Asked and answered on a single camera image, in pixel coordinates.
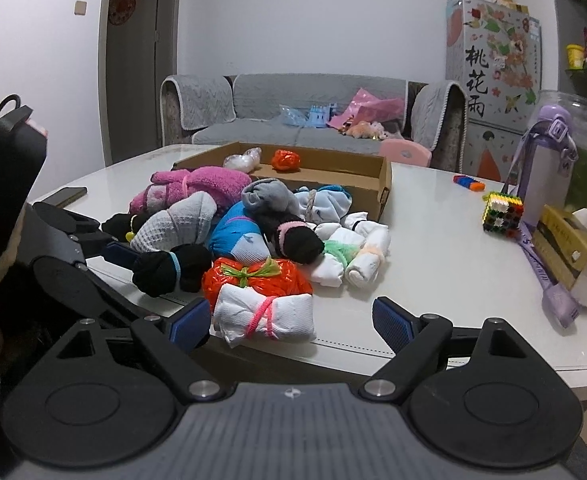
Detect black sock bundle blue band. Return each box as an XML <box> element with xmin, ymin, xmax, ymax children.
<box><xmin>132</xmin><ymin>244</ymin><xmax>213</xmax><ymax>297</ymax></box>

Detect white cloth pink band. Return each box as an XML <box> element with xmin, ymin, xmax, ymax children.
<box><xmin>212</xmin><ymin>284</ymin><xmax>315</xmax><ymax>348</ymax></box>

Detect white waffle cloth bundle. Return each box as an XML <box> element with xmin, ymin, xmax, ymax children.
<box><xmin>130</xmin><ymin>191</ymin><xmax>218</xmax><ymax>252</ymax></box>

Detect white roll peach band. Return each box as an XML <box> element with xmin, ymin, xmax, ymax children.
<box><xmin>345</xmin><ymin>226</ymin><xmax>391</xmax><ymax>288</ymax></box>

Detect white cloth green band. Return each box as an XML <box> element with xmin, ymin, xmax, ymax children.
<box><xmin>307</xmin><ymin>223</ymin><xmax>364</xmax><ymax>288</ymax></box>

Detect pink fluffy towel bundle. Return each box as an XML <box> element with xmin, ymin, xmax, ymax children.
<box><xmin>129</xmin><ymin>166</ymin><xmax>251</xmax><ymax>214</ymax></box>

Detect black sock pink band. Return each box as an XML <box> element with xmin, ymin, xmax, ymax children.
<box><xmin>264</xmin><ymin>212</ymin><xmax>325</xmax><ymax>264</ymax></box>

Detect grey sock bundle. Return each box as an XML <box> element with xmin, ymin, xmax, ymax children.
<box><xmin>242</xmin><ymin>178</ymin><xmax>301</xmax><ymax>219</ymax></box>

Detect white cloth black band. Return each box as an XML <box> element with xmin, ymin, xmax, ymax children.
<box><xmin>341</xmin><ymin>211</ymin><xmax>368</xmax><ymax>231</ymax></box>

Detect light blue cloth bundle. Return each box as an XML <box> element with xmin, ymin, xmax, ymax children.
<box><xmin>293</xmin><ymin>185</ymin><xmax>352</xmax><ymax>224</ymax></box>

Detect person left hand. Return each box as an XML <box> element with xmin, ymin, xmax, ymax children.
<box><xmin>26</xmin><ymin>118</ymin><xmax>47</xmax><ymax>138</ymax></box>

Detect black smartphone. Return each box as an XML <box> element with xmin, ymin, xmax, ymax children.
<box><xmin>42</xmin><ymin>186</ymin><xmax>88</xmax><ymax>208</ymax></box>

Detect clear plastic bag bundle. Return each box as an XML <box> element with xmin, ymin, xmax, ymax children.
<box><xmin>223</xmin><ymin>146</ymin><xmax>262</xmax><ymax>174</ymax></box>

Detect colourful bead cube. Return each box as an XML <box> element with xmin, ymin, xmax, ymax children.
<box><xmin>482</xmin><ymin>192</ymin><xmax>523</xmax><ymax>238</ymax></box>

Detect red blue orange blocks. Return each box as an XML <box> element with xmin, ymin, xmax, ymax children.
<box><xmin>453</xmin><ymin>174</ymin><xmax>485</xmax><ymax>192</ymax></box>

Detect brown cardboard box tray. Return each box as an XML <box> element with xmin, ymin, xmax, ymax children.
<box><xmin>171</xmin><ymin>141</ymin><xmax>393</xmax><ymax>222</ymax></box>

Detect yellow tissue box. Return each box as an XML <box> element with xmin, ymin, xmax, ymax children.
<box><xmin>532</xmin><ymin>205</ymin><xmax>587</xmax><ymax>308</ymax></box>

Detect small orange bag bundle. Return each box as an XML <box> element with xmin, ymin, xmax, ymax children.
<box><xmin>271</xmin><ymin>150</ymin><xmax>301</xmax><ymax>172</ymax></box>

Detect purple water bottle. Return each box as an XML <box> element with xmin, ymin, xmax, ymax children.
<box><xmin>514</xmin><ymin>104</ymin><xmax>579</xmax><ymax>228</ymax></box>

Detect plush toy pile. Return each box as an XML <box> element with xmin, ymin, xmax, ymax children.
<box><xmin>344</xmin><ymin>122</ymin><xmax>388</xmax><ymax>140</ymax></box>

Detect dark wooden door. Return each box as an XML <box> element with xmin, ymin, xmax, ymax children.
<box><xmin>105</xmin><ymin>0</ymin><xmax>179</xmax><ymax>162</ymax></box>

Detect pink plastic bag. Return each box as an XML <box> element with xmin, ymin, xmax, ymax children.
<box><xmin>327</xmin><ymin>88</ymin><xmax>405</xmax><ymax>131</ymax></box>

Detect grey covered sofa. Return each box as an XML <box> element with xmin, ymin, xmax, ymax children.
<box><xmin>159</xmin><ymin>73</ymin><xmax>468</xmax><ymax>171</ymax></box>

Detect blue toy castle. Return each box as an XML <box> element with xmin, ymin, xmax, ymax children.
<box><xmin>304</xmin><ymin>103</ymin><xmax>337</xmax><ymax>129</ymax></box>

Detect decorated refrigerator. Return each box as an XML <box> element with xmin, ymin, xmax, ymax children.
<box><xmin>445</xmin><ymin>0</ymin><xmax>542</xmax><ymax>181</ymax></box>

